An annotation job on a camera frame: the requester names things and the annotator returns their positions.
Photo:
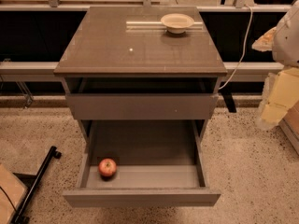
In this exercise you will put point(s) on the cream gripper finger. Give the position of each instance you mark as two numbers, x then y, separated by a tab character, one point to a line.
264	43
280	94

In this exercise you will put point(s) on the red apple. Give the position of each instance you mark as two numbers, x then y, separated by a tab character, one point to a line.
107	167

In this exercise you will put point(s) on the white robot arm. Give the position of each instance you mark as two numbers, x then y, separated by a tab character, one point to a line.
285	48

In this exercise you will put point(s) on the grey drawer cabinet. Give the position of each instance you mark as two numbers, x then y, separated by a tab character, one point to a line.
127	50

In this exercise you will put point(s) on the open grey middle drawer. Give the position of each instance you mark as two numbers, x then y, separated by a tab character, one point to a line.
159	163

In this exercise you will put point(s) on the closed grey top drawer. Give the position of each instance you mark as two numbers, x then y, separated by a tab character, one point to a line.
141	106

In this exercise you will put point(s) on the cardboard box on right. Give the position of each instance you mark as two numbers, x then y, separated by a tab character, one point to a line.
290	126

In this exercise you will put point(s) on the white ceramic bowl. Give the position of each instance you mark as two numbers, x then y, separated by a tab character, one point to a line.
177	23

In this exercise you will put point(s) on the grey metal railing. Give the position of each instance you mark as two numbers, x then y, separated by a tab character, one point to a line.
43	72

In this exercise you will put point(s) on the brown board lower left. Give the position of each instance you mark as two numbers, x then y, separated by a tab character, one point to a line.
11	194

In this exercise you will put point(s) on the black metal stand bar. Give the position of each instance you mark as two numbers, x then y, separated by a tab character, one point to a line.
31	183

